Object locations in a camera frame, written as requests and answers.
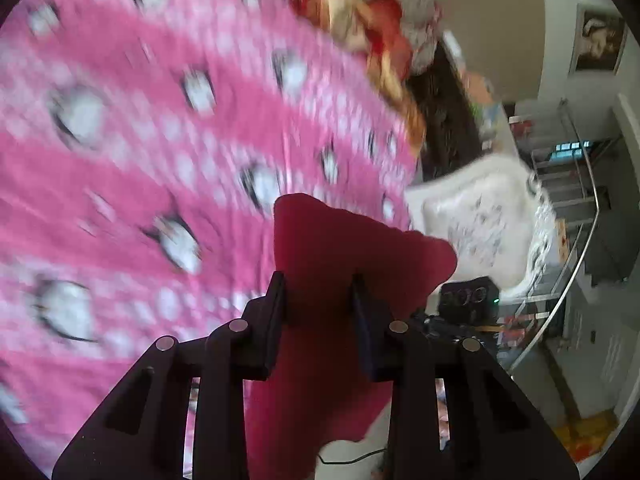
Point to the pink printed blanket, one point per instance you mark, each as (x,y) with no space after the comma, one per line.
(150,160)

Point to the dark wooden cabinet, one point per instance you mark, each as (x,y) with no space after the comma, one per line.
(445,120)

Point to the framed wall picture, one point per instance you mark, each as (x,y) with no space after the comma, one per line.
(599,40)

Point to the red heart pillow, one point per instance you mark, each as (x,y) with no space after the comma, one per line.
(387,25)

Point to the yellow box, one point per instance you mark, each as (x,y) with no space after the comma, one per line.
(590,432)

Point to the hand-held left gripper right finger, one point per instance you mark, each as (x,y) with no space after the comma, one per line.
(364,325)

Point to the dark red sweater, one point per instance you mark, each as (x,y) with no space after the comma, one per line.
(330,260)

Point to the golden floral blanket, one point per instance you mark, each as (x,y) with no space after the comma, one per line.
(390,75)

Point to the white ornate chair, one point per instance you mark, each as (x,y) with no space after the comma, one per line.
(480,225)

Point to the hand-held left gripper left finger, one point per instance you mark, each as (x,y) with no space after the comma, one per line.
(276,310)

